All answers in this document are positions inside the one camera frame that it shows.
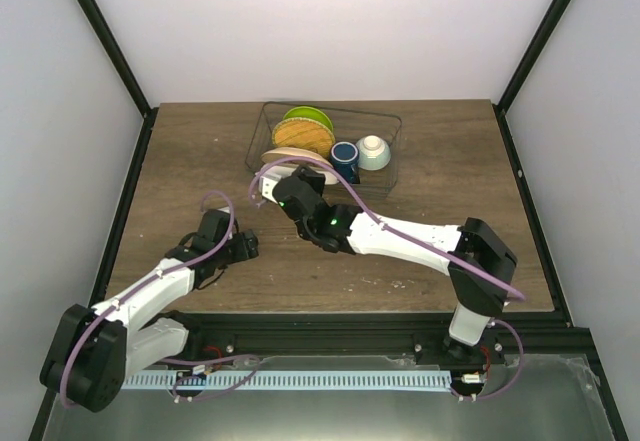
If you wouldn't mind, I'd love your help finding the woven bamboo tray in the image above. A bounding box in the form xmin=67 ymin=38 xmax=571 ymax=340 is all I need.
xmin=272 ymin=117 xmax=335 ymax=154

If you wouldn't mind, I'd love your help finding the pale celadon ceramic bowl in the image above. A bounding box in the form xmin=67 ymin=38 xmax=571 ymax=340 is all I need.
xmin=356 ymin=135 xmax=391 ymax=171

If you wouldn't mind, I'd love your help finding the dark blue ceramic mug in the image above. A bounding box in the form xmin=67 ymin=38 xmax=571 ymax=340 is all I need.
xmin=329 ymin=141 xmax=360 ymax=184

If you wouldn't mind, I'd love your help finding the cream brown-rimmed plate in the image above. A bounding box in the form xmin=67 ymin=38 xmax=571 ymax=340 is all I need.
xmin=261 ymin=147 xmax=339 ymax=186

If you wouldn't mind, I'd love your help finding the black wire dish rack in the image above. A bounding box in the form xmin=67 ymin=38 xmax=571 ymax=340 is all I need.
xmin=245 ymin=101 xmax=402 ymax=198

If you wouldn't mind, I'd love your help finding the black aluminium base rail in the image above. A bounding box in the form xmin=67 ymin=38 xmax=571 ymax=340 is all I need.
xmin=181 ymin=312 xmax=595 ymax=360

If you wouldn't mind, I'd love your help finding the black enclosure frame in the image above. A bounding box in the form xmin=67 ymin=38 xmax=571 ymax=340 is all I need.
xmin=27 ymin=0 xmax=629 ymax=441

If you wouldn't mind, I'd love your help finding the lime green plastic plate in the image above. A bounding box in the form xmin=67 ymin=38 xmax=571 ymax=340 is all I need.
xmin=282 ymin=106 xmax=333 ymax=131

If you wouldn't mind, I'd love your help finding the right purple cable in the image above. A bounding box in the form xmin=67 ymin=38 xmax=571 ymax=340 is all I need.
xmin=248 ymin=156 xmax=526 ymax=402

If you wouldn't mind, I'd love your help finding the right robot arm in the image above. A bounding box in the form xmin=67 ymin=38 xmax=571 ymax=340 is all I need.
xmin=259 ymin=166 xmax=519 ymax=364

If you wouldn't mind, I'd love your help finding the light blue slotted cable duct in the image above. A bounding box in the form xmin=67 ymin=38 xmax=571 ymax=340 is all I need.
xmin=123 ymin=370 xmax=452 ymax=392

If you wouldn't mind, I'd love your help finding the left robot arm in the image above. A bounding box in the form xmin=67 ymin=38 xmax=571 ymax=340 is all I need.
xmin=39 ymin=208 xmax=259 ymax=412

